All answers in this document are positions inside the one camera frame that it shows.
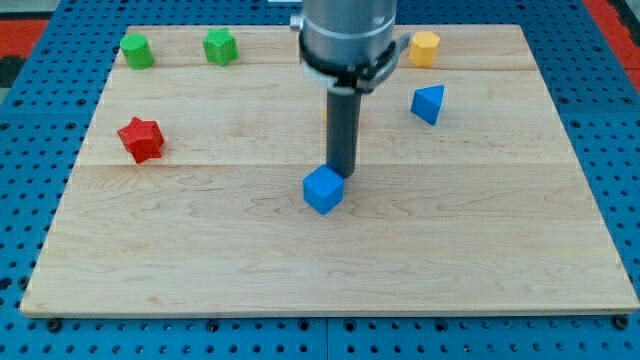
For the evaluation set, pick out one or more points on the yellow hexagonal block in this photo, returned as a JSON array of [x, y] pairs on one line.
[[423, 48]]

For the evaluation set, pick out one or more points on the blue triangular prism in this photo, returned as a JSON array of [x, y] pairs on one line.
[[427, 103]]

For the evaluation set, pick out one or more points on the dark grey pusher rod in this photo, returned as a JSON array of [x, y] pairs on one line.
[[342, 132]]

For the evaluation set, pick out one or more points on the green cylinder block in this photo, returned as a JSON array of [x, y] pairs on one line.
[[137, 51]]

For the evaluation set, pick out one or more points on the wooden board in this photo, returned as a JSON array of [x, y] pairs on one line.
[[487, 213]]

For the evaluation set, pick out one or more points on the blue cube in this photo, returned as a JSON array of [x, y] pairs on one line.
[[323, 189]]

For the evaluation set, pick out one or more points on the green star block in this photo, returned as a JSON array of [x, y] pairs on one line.
[[220, 46]]

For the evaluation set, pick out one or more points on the red star block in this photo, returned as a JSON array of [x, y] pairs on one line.
[[143, 139]]

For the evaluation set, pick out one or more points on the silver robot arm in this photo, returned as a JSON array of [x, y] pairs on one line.
[[348, 46]]

